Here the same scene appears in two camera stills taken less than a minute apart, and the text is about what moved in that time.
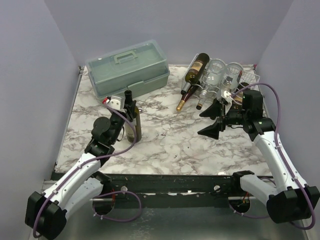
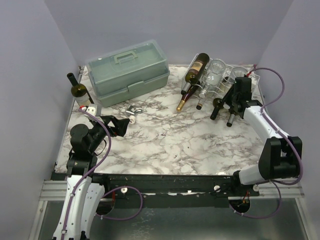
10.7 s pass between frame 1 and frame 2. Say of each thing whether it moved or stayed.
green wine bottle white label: moved
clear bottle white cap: stayed
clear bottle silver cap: moved
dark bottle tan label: stayed
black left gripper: moved
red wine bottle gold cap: stayed
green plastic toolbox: stayed
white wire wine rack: stayed
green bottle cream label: moved
